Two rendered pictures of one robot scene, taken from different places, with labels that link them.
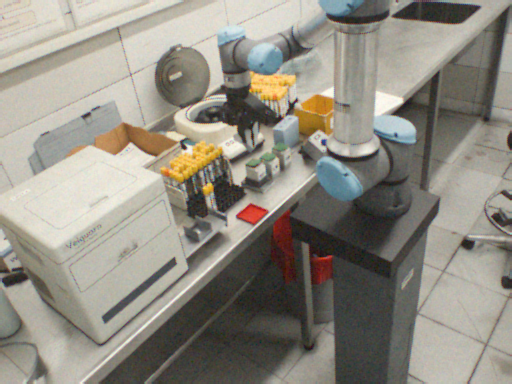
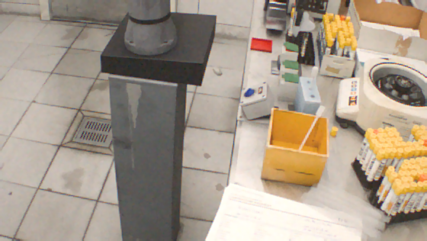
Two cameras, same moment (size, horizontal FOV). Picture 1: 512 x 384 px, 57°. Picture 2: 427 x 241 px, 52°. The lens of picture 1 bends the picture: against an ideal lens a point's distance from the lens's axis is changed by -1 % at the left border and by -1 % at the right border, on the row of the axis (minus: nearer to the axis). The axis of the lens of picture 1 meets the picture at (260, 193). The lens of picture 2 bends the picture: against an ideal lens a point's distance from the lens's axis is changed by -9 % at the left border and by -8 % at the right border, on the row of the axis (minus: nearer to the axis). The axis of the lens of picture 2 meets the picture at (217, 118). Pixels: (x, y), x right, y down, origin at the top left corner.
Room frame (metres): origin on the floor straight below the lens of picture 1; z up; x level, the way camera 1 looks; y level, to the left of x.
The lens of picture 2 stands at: (1.99, -0.90, 1.63)
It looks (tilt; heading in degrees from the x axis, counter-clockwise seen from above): 39 degrees down; 140
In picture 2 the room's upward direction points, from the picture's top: 7 degrees clockwise
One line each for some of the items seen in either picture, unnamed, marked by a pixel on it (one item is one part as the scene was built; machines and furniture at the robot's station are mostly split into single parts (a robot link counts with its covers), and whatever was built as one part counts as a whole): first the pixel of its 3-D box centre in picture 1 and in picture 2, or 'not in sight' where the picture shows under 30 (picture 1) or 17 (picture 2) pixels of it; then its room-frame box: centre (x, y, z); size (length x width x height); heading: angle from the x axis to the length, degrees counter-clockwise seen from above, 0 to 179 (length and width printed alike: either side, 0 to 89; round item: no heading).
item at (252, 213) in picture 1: (252, 213); (261, 44); (1.07, 0.03, 0.88); 0.07 x 0.07 x 0.01; 47
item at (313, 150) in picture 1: (313, 145); (264, 102); (1.34, -0.20, 0.92); 0.13 x 0.07 x 0.08; 47
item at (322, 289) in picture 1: (313, 267); not in sight; (1.46, -0.19, 0.22); 0.38 x 0.37 x 0.44; 137
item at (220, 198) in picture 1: (214, 189); (302, 34); (1.14, 0.13, 0.93); 0.17 x 0.09 x 0.11; 137
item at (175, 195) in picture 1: (196, 179); (334, 49); (1.23, 0.19, 0.91); 0.20 x 0.10 x 0.07; 137
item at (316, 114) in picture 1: (320, 117); (295, 147); (1.51, -0.25, 0.92); 0.13 x 0.13 x 0.10; 44
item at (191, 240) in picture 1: (192, 236); (277, 9); (0.95, 0.19, 0.92); 0.21 x 0.07 x 0.05; 137
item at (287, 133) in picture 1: (286, 135); (306, 104); (1.40, -0.12, 0.92); 0.10 x 0.07 x 0.10; 143
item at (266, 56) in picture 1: (263, 55); not in sight; (1.15, -0.05, 1.30); 0.11 x 0.11 x 0.08; 36
